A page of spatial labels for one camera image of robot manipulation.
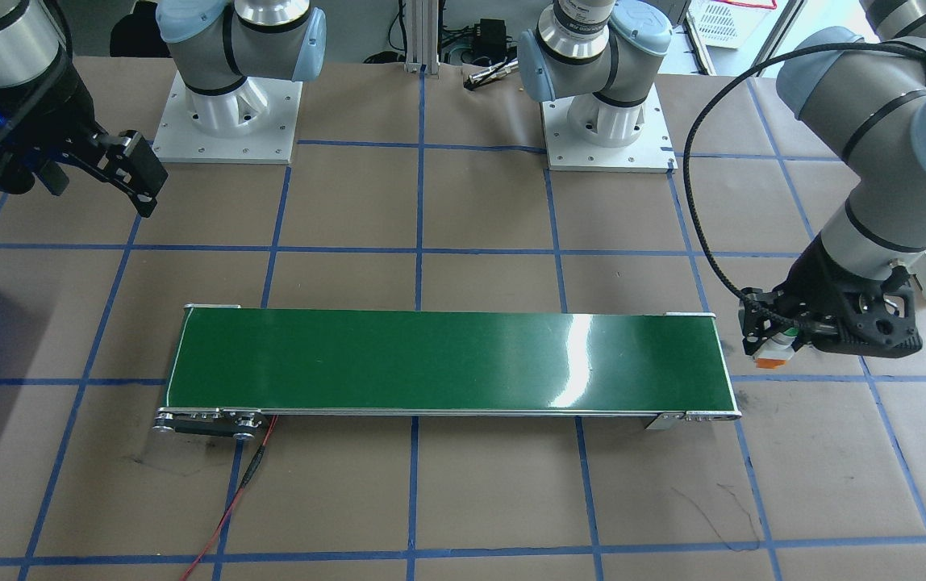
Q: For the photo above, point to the green belt conveyor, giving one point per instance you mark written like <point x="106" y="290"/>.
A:
<point x="431" y="363"/>

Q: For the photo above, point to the green push button switch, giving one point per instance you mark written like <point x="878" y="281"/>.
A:
<point x="777" y="351"/>

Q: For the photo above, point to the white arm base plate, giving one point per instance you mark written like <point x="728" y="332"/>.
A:
<point x="568" y="157"/>
<point x="181" y="145"/>

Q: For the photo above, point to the silver metal tool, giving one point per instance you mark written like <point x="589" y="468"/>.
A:
<point x="489" y="75"/>

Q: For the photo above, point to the black power adapter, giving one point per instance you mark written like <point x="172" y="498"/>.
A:
<point x="491" y="36"/>

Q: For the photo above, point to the black bag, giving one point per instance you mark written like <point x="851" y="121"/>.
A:
<point x="136" y="32"/>

